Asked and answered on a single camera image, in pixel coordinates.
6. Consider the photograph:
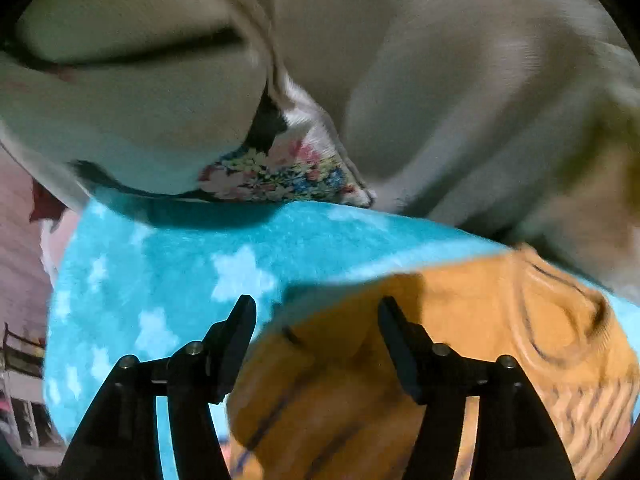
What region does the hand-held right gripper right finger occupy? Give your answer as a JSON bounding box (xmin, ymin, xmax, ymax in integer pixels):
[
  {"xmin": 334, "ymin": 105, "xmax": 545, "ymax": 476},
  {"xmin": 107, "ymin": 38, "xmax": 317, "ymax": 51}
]
[{"xmin": 377, "ymin": 296, "xmax": 576, "ymax": 480}]

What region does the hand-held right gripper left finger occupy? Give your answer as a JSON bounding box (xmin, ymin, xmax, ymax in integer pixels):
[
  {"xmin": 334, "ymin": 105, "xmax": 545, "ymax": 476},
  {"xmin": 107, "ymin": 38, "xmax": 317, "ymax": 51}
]
[{"xmin": 57, "ymin": 294, "xmax": 258, "ymax": 480}]

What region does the yellow striped sweater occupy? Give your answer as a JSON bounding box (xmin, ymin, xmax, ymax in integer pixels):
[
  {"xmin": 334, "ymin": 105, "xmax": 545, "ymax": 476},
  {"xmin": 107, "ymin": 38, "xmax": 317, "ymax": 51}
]
[{"xmin": 225, "ymin": 242, "xmax": 640, "ymax": 480}]

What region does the turquoise star blanket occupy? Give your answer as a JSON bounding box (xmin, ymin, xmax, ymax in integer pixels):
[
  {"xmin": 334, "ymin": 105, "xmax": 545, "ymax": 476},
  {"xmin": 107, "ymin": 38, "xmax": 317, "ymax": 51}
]
[{"xmin": 42, "ymin": 195, "xmax": 640, "ymax": 480}]

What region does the dark red cloth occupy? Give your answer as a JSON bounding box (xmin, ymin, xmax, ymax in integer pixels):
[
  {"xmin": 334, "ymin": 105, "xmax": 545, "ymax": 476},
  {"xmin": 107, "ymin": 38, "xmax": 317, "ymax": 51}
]
[{"xmin": 29, "ymin": 179, "xmax": 69, "ymax": 225}]

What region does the pink bed sheet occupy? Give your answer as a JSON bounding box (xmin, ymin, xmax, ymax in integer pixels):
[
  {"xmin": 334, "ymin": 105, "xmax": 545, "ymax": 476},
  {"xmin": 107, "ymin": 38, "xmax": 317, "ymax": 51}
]
[{"xmin": 0, "ymin": 150, "xmax": 81, "ymax": 341}]

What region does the wooden shelf unit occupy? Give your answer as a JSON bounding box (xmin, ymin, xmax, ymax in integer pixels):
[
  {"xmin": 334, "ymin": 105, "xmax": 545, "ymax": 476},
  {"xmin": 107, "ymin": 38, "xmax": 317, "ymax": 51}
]
[{"xmin": 0, "ymin": 322, "xmax": 66, "ymax": 461}]

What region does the cream pillow with figure print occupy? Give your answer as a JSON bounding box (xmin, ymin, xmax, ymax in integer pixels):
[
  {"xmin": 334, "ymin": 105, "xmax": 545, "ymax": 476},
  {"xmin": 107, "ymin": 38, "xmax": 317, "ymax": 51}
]
[{"xmin": 0, "ymin": 0, "xmax": 376, "ymax": 211}]

